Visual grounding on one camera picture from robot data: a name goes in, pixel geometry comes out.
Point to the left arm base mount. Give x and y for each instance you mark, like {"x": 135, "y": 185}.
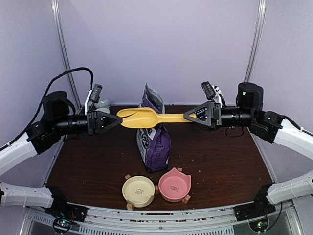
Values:
{"x": 60, "y": 208}

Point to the aluminium frame post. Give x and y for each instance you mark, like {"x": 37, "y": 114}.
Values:
{"x": 64, "y": 54}
{"x": 259, "y": 25}

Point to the pink cat-ear pet bowl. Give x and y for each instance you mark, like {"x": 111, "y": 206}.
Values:
{"x": 174, "y": 185}

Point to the purple puppy food bag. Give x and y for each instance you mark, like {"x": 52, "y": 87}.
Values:
{"x": 154, "y": 144}

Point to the wooden block front left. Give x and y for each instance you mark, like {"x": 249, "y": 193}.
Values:
{"x": 130, "y": 207}

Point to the blue zigzag patterned bowl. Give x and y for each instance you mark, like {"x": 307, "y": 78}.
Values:
{"x": 201, "y": 114}

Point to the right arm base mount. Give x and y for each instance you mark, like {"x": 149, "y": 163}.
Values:
{"x": 258, "y": 208}

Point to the left aluminium frame post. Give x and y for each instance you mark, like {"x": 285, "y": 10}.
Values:
{"x": 64, "y": 54}

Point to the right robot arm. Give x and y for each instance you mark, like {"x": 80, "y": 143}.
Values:
{"x": 248, "y": 112}

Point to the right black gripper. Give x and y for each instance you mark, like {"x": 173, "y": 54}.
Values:
{"x": 215, "y": 114}

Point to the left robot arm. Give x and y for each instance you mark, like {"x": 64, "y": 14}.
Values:
{"x": 42, "y": 135}

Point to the yellow plastic scoop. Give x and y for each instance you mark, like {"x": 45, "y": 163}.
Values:
{"x": 137, "y": 118}

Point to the circuit board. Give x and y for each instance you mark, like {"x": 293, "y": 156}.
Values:
{"x": 259, "y": 225}
{"x": 61, "y": 226}

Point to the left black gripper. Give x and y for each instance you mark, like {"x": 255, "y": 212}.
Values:
{"x": 94, "y": 127}

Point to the wooden block front right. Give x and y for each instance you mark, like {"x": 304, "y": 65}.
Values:
{"x": 186, "y": 199}

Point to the right circuit board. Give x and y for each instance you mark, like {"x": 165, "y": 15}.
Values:
{"x": 259, "y": 225}

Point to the grey bowl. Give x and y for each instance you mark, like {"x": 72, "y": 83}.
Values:
{"x": 103, "y": 106}

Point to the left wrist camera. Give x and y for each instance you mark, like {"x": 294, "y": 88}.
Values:
{"x": 92, "y": 97}

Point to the right aluminium frame post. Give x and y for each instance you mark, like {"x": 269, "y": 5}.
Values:
{"x": 259, "y": 25}

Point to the cream pet bowl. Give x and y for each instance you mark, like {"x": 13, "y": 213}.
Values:
{"x": 138, "y": 191}

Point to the left circuit board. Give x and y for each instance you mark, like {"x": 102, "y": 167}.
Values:
{"x": 61, "y": 226}

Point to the front aluminium rail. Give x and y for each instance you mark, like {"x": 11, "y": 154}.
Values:
{"x": 209, "y": 212}

